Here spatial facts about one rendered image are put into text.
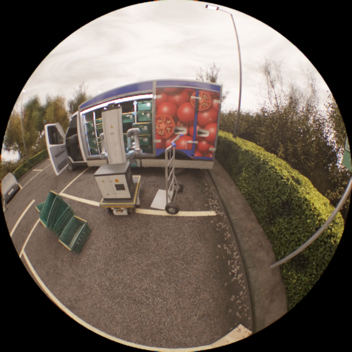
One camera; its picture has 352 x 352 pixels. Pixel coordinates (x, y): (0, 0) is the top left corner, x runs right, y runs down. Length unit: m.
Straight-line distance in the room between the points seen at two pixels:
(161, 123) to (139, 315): 3.26
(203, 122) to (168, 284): 2.90
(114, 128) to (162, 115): 1.11
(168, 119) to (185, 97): 0.63
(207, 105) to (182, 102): 0.55
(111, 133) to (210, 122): 2.00
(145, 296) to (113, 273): 0.50
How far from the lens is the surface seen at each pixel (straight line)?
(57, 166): 4.29
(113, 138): 1.87
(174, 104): 2.44
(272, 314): 2.16
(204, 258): 1.62
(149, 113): 2.65
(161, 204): 2.07
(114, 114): 1.84
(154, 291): 1.53
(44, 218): 2.42
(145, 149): 2.83
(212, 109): 2.55
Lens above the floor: 1.51
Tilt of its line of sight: 31 degrees down
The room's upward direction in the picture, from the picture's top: 2 degrees clockwise
